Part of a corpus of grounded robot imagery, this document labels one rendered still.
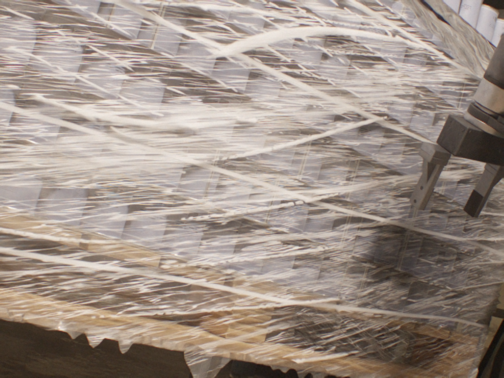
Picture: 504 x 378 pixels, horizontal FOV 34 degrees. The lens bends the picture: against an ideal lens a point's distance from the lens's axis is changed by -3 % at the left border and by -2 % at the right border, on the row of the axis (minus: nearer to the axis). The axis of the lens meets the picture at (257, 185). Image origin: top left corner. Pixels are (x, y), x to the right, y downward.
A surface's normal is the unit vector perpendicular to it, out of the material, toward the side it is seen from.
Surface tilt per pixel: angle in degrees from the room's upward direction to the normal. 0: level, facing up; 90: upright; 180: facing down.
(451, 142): 98
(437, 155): 113
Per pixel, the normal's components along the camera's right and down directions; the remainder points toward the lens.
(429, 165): 0.47, 0.48
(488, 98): -0.61, 0.04
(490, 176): -0.80, -0.11
